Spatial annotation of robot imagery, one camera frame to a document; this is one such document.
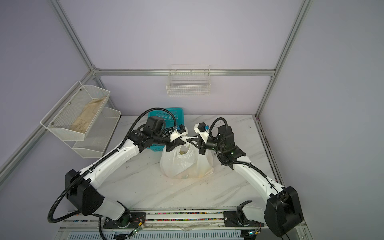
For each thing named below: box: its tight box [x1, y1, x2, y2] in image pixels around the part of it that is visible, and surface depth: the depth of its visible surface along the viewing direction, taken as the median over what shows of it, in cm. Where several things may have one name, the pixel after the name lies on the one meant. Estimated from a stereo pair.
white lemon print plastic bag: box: [160, 136, 214, 180], surface depth 77 cm
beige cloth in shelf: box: [70, 96, 106, 134], surface depth 81 cm
